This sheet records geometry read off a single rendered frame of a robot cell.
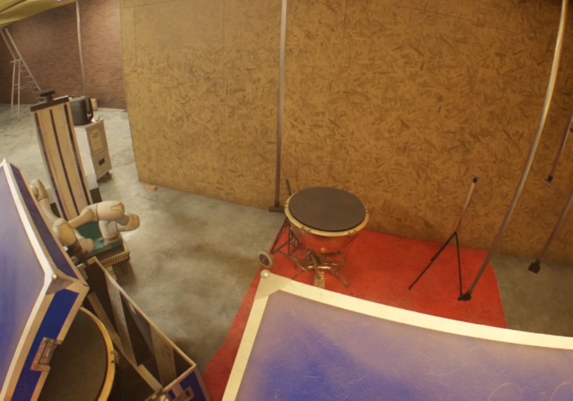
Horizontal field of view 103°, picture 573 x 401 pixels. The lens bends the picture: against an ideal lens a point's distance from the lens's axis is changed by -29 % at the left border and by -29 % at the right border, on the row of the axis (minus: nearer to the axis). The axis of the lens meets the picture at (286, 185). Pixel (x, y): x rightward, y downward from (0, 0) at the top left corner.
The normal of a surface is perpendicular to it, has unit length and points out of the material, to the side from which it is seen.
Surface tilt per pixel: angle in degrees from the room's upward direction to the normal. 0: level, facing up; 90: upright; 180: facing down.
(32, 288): 38
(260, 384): 42
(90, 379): 0
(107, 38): 90
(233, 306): 0
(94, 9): 90
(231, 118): 90
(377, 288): 0
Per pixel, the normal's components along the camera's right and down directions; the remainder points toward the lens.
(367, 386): -0.20, -0.34
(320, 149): -0.28, 0.47
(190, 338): 0.04, -0.87
